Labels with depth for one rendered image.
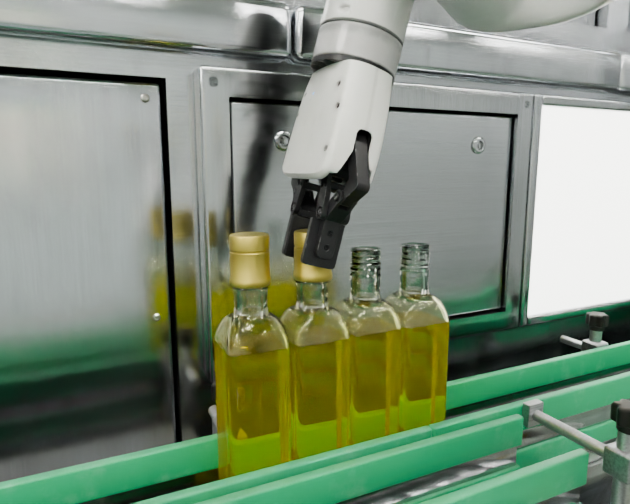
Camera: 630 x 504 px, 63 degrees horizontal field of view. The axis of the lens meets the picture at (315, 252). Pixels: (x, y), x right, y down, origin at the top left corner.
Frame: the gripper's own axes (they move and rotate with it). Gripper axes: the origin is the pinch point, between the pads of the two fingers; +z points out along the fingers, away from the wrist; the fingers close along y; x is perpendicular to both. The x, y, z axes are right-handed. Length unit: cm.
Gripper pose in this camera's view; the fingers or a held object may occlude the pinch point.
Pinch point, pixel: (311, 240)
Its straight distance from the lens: 46.0
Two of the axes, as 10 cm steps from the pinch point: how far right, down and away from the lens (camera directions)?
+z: -2.4, 9.7, 0.5
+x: 8.8, 1.9, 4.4
